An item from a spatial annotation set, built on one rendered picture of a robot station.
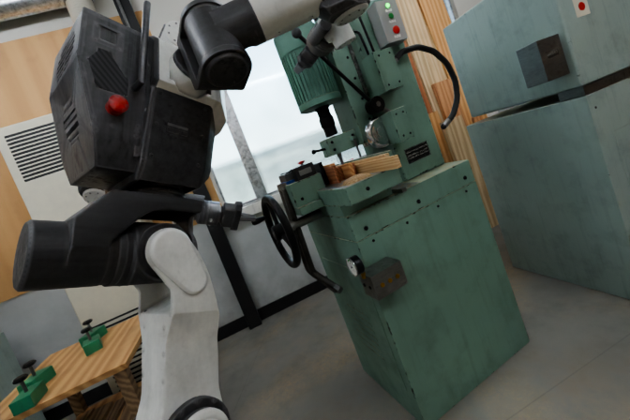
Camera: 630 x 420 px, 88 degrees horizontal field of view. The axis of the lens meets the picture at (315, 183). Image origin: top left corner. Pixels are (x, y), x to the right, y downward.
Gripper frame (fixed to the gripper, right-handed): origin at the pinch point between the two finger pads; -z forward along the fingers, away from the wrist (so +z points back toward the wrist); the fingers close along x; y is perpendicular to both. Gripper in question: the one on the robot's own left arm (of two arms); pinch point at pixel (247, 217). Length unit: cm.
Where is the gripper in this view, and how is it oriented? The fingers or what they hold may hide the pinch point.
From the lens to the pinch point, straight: 129.1
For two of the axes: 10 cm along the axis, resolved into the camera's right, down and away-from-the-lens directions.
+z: -9.2, -1.5, -3.5
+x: 3.1, -8.4, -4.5
